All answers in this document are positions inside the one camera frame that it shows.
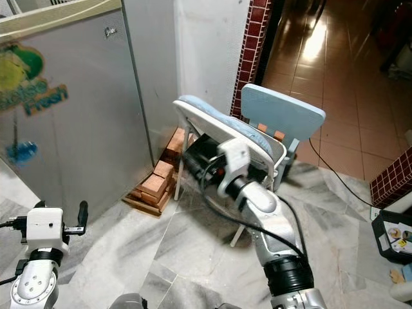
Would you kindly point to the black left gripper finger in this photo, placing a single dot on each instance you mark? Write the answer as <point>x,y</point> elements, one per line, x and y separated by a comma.
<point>38,205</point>
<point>83,212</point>

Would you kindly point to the white folding chair black seat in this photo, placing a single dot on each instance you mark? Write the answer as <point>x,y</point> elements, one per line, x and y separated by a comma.
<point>190,119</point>

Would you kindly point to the silver fridge with green sticker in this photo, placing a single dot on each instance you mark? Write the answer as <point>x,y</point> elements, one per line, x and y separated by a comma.
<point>90,109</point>

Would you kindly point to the light blue chair cushion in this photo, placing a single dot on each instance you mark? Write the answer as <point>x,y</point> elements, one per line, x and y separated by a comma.
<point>222,119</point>

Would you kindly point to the light blue plastic chair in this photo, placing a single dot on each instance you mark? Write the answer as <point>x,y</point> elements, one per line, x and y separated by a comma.
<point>283,112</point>

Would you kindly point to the grey left robot knee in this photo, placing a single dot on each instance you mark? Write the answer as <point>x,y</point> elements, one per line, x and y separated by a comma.
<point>127,302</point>

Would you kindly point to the grey robot knee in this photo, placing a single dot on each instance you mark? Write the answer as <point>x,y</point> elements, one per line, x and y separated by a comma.
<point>127,302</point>
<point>226,306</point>

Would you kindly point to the grey right robot knee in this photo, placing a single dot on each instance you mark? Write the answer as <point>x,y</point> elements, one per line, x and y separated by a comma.
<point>226,306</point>

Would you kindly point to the black storage box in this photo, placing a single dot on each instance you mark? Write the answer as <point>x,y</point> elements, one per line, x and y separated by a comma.
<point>393,237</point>

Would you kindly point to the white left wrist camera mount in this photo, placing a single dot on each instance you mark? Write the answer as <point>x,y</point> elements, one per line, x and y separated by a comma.
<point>46,226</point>

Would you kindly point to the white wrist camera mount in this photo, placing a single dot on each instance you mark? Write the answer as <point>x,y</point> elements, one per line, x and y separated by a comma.
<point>46,226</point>
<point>235,164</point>

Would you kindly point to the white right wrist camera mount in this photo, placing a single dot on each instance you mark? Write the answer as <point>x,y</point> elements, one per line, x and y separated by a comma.
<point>235,164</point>

